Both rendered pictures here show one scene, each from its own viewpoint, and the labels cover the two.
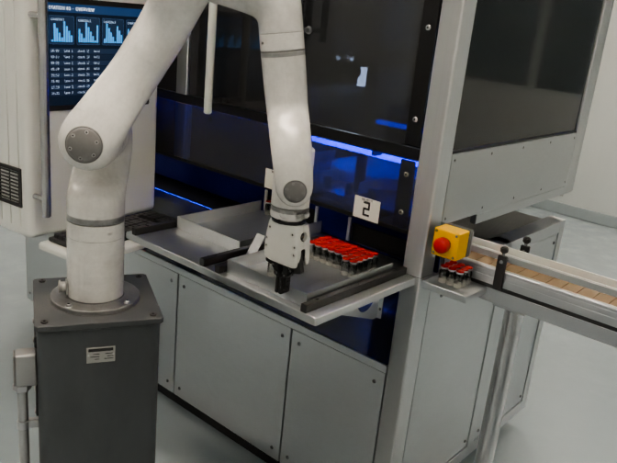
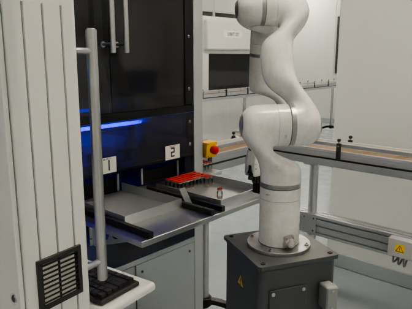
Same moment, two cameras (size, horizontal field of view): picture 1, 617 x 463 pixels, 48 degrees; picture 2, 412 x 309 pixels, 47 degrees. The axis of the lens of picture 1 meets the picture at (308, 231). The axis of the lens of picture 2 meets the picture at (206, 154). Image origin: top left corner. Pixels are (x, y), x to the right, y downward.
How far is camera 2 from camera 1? 2.40 m
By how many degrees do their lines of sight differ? 84
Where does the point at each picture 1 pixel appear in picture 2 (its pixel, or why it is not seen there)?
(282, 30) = not seen: hidden behind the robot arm
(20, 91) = (76, 147)
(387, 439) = (199, 277)
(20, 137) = (77, 205)
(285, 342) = not seen: hidden behind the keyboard
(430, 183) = (200, 121)
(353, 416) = (181, 283)
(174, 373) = not seen: outside the picture
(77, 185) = (288, 163)
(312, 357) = (152, 271)
